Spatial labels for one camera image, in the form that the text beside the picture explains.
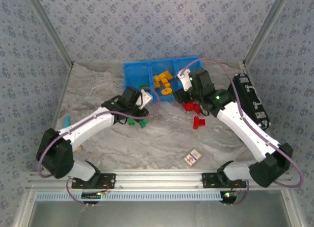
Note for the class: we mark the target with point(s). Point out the small green lego brick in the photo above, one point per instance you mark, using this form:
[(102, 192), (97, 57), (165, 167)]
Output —
[(131, 121), (143, 123)]

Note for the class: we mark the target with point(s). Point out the orange lego brick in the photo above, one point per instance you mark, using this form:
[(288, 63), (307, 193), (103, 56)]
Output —
[(157, 78), (162, 81), (165, 75), (167, 85), (157, 84)]

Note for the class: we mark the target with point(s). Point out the red lego brick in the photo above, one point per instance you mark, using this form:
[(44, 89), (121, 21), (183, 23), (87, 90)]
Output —
[(196, 122), (201, 122), (188, 107), (197, 110)]

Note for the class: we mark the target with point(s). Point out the orange round lego spool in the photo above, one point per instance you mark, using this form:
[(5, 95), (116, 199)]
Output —
[(166, 91)]

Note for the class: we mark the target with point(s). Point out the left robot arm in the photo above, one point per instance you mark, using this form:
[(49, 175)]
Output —
[(86, 126)]

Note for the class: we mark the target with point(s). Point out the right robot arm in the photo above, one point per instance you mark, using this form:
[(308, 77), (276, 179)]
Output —
[(245, 129)]

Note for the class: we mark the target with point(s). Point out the black case with metal latches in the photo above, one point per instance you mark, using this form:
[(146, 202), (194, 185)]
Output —
[(252, 102)]

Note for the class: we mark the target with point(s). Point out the teal plastic tube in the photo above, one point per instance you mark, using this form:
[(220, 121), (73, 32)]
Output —
[(66, 121)]

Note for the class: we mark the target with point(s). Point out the small wooden block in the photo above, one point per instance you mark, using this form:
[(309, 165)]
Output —
[(78, 148)]

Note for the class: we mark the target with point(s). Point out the small playing card box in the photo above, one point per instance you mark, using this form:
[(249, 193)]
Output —
[(192, 157)]

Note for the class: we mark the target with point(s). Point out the black left controller board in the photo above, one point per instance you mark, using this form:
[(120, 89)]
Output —
[(91, 195)]

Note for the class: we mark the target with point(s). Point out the black controller board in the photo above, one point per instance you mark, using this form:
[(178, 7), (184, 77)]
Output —
[(91, 195), (228, 196)]

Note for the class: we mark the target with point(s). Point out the black right controller board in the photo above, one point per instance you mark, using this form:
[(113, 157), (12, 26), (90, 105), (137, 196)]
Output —
[(228, 196)]

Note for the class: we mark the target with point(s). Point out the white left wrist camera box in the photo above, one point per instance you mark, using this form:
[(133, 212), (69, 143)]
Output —
[(146, 97)]

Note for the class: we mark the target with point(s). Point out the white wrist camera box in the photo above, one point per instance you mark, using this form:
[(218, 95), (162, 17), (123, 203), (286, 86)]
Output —
[(185, 81), (146, 97)]

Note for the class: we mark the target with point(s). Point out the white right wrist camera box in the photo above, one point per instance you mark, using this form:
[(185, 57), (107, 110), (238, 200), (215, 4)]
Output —
[(185, 81)]

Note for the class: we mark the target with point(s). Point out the grey side rail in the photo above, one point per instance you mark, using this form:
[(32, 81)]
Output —
[(59, 107)]

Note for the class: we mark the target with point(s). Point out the aluminium frame post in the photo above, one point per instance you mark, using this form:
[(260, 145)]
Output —
[(265, 28), (50, 28)]

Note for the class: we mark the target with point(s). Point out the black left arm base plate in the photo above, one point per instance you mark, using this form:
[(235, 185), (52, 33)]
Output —
[(110, 180)]

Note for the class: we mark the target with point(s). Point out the aluminium mounting rail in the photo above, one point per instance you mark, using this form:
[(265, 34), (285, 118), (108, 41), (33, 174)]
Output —
[(159, 179)]

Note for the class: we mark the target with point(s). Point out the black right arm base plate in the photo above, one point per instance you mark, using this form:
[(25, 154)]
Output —
[(208, 180)]

